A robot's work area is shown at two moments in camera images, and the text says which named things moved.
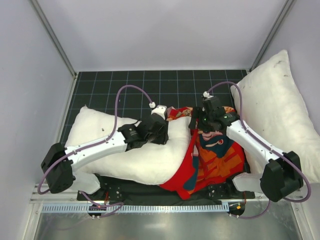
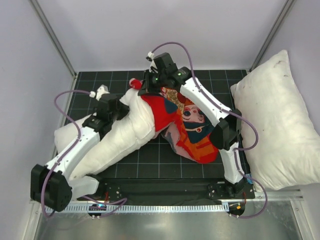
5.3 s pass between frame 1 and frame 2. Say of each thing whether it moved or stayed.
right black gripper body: moved
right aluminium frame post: stayed
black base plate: stayed
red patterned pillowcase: moved
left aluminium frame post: stayed
